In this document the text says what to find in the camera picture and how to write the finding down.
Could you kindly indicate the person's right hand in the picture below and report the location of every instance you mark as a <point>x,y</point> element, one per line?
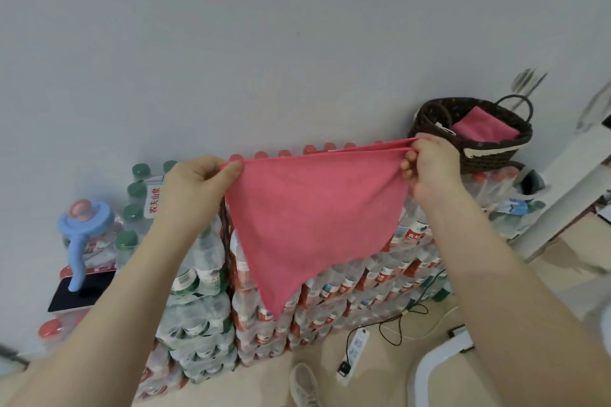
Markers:
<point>436,173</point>

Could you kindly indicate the stack of bottled water packs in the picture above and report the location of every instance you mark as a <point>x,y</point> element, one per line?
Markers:
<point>334,287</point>

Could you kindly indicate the person's left forearm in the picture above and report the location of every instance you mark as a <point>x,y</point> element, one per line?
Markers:
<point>119,316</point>

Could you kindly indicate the black phone pink case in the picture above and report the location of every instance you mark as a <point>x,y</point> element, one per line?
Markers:
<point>71,294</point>

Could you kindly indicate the person's left hand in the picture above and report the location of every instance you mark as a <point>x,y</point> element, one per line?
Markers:
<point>195,192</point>

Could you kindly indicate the brown woven basket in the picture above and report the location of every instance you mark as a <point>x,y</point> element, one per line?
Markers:
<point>477,158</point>

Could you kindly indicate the blue lidded water jug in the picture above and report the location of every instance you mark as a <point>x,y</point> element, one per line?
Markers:
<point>83,225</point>

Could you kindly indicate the black bag white rim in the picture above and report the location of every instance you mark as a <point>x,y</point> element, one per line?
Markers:
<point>530,180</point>

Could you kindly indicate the white power strip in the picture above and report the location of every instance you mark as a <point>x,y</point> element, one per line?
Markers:
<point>355,349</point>

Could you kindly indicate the white tower gym machine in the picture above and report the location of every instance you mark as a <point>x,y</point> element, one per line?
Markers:
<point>563,197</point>

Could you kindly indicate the pink towel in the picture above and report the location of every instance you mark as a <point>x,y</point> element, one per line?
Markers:
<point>484,127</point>
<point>305,220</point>

